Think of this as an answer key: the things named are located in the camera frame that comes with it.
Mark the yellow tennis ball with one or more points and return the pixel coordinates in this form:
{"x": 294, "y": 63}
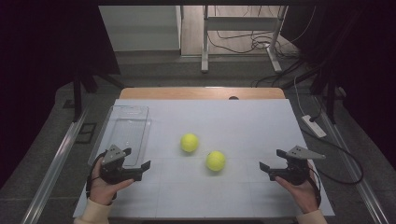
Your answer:
{"x": 215, "y": 160}
{"x": 189, "y": 142}

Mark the white metal desk frame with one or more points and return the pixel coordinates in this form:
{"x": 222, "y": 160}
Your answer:
{"x": 239, "y": 23}

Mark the clear plastic tray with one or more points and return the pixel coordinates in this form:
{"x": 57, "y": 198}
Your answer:
{"x": 130, "y": 127}

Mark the white table mat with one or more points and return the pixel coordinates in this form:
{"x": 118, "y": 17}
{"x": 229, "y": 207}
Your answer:
{"x": 233, "y": 124}

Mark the white panel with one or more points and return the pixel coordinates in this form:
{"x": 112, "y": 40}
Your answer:
{"x": 140, "y": 28}

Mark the white power strip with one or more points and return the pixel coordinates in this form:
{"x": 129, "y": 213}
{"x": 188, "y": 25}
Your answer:
{"x": 314, "y": 127}

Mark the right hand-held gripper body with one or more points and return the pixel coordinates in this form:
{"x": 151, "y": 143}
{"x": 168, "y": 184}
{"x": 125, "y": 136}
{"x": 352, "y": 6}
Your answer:
{"x": 294, "y": 172}

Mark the wooden table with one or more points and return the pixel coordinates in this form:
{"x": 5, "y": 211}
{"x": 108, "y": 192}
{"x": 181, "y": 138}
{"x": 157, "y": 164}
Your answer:
{"x": 186, "y": 93}

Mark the person's right hand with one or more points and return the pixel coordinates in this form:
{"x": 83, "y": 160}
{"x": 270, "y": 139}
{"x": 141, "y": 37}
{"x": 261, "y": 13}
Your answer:
{"x": 303, "y": 196}

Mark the black metal stand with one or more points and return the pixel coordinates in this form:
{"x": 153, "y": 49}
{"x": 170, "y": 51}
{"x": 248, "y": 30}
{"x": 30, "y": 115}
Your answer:
{"x": 330, "y": 99}
{"x": 77, "y": 99}

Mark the metal floor rail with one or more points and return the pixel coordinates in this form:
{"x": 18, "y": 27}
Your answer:
{"x": 53, "y": 168}
{"x": 358, "y": 180}

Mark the black floor plate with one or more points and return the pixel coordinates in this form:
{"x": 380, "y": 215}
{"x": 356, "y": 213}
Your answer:
{"x": 85, "y": 133}

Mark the person's left hand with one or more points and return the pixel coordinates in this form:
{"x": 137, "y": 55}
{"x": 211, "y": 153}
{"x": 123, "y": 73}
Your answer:
{"x": 102, "y": 191}

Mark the dark table grommet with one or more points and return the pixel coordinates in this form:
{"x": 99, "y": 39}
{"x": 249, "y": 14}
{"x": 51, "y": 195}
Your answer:
{"x": 233, "y": 98}

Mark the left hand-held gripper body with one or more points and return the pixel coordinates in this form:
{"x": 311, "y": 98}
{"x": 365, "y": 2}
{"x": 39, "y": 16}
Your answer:
{"x": 112, "y": 169}

